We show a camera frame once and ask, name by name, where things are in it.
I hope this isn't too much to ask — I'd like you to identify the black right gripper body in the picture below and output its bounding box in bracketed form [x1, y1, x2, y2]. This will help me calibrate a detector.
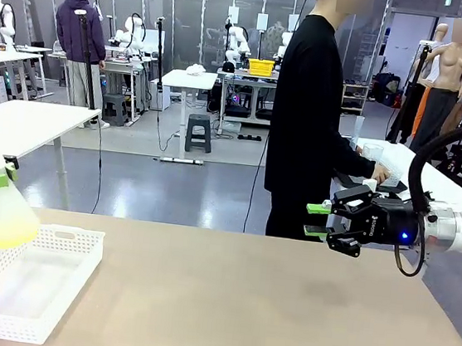
[355, 194, 429, 250]

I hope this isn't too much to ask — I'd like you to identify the translucent plastic conical flask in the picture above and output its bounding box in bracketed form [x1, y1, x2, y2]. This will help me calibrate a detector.
[0, 173, 46, 256]

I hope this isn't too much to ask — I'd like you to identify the person's right forearm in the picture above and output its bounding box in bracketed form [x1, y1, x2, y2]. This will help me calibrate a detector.
[325, 144, 379, 183]

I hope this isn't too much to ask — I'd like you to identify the person's right hand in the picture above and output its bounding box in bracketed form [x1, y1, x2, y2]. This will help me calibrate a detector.
[369, 163, 392, 185]

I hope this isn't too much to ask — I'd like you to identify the white table with grey leg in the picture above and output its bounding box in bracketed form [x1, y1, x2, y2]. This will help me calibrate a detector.
[0, 96, 103, 213]

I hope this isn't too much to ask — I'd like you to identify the shoe rack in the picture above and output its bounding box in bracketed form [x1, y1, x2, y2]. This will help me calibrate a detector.
[339, 80, 372, 117]

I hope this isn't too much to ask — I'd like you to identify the person in black shirt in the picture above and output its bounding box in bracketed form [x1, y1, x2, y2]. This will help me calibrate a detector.
[255, 0, 396, 249]

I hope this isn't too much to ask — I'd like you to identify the grey plastic stool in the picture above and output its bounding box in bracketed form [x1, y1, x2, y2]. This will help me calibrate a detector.
[99, 92, 132, 128]
[183, 112, 216, 156]

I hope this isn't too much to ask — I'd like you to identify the black tripod stand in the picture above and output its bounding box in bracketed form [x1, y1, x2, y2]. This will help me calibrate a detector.
[61, 7, 108, 112]

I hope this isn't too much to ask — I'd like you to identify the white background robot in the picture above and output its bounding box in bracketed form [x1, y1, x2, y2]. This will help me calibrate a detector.
[0, 0, 22, 54]
[113, 11, 150, 59]
[224, 24, 254, 66]

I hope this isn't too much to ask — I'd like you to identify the bare torso mannequin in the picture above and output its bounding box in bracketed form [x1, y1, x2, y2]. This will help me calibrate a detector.
[407, 14, 462, 159]

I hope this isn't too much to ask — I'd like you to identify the person in purple jacket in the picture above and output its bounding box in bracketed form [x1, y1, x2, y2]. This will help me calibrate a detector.
[43, 0, 125, 132]

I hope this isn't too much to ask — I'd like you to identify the yellow plastic basket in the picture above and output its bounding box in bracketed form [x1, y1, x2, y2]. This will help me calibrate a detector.
[246, 56, 277, 79]

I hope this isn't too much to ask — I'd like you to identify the white power strip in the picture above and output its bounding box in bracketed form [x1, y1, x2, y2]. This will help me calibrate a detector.
[159, 155, 205, 168]

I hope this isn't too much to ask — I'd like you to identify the small white background table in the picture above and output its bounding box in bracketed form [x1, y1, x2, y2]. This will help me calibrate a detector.
[152, 66, 220, 165]

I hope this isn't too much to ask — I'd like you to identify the thin black hanging cable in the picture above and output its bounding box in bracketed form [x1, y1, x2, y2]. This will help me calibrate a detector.
[84, 118, 109, 216]
[242, 131, 271, 236]

